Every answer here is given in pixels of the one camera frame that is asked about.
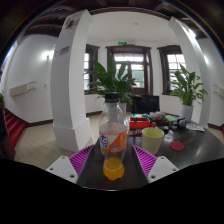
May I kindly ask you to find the yellow cup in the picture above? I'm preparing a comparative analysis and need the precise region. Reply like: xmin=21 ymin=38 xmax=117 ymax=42
xmin=141 ymin=126 xmax=165 ymax=156

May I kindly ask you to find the green notebook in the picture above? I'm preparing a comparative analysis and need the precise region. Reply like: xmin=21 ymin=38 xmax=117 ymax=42
xmin=164 ymin=114 xmax=179 ymax=123

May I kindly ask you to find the clear orange soda bottle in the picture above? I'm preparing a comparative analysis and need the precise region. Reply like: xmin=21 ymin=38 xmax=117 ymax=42
xmin=98 ymin=92 xmax=129 ymax=182

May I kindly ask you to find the black and grey device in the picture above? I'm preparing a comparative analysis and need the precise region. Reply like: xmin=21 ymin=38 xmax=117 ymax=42
xmin=171 ymin=117 xmax=188 ymax=129

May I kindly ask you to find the flat round red coaster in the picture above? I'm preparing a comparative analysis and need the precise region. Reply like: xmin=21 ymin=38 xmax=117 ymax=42
xmin=169 ymin=140 xmax=185 ymax=152

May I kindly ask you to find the white wall heater unit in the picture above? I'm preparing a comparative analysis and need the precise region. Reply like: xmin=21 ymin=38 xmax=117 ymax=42
xmin=9 ymin=80 xmax=37 ymax=98
xmin=213 ymin=83 xmax=224 ymax=99

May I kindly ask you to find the purple pillar sign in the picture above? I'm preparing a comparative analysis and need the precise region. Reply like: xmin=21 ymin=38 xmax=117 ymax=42
xmin=54 ymin=45 xmax=71 ymax=58

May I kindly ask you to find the brown wooden double door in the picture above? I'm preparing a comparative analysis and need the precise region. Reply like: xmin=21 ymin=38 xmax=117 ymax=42
xmin=105 ymin=44 xmax=154 ymax=98

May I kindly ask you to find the pillar mounted light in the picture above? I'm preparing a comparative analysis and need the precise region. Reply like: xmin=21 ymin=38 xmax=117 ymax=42
xmin=188 ymin=28 xmax=198 ymax=39

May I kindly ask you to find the red plastic box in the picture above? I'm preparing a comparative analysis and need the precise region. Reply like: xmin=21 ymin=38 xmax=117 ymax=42
xmin=129 ymin=116 xmax=152 ymax=130

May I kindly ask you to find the brown box of white items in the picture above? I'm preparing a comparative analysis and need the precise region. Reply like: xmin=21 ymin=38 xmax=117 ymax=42
xmin=148 ymin=111 xmax=169 ymax=126

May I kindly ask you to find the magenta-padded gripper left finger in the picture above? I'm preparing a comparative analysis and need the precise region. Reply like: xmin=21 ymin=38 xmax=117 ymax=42
xmin=45 ymin=143 xmax=95 ymax=185

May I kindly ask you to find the green box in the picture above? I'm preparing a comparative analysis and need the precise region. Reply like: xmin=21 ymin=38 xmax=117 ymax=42
xmin=130 ymin=113 xmax=151 ymax=120

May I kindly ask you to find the printed magazine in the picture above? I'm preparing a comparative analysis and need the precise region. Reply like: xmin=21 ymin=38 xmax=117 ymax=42
xmin=185 ymin=122 xmax=207 ymax=133

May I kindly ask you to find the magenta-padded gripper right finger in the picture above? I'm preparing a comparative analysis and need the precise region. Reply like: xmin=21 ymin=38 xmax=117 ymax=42
xmin=132 ymin=144 xmax=180 ymax=184

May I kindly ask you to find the dark wooden stand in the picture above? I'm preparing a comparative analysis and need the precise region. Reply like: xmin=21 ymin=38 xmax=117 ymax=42
xmin=0 ymin=101 xmax=16 ymax=162

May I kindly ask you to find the leafy plant in white pot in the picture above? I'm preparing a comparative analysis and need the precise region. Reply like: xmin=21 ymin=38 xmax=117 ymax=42
xmin=168 ymin=63 xmax=209 ymax=124
xmin=83 ymin=54 xmax=143 ymax=118

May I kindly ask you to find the wall lamp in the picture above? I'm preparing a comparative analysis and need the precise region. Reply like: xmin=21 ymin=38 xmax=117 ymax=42
xmin=41 ymin=49 xmax=55 ymax=62

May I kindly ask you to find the brown framed window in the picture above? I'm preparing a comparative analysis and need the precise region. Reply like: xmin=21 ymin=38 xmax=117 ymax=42
xmin=157 ymin=44 xmax=188 ymax=96
xmin=83 ymin=43 xmax=101 ymax=96

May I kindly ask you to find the black chair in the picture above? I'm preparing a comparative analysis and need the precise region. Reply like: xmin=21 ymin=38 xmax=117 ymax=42
xmin=131 ymin=95 xmax=161 ymax=115

